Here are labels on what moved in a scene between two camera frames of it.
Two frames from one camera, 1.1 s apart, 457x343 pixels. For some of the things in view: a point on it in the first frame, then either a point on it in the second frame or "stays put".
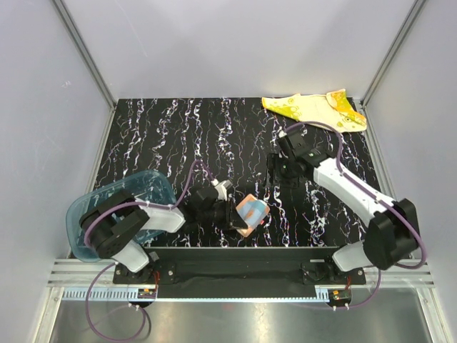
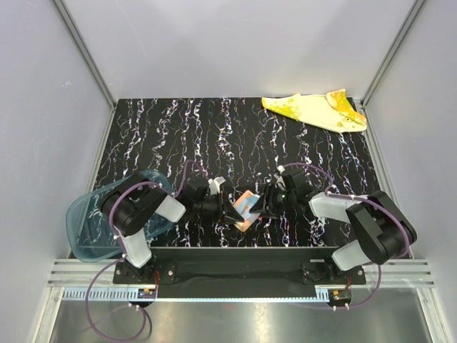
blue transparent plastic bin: (154, 186) stays put
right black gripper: (273, 161) -> (270, 210)
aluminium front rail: (92, 280) stays put
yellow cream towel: (333, 108) stays put
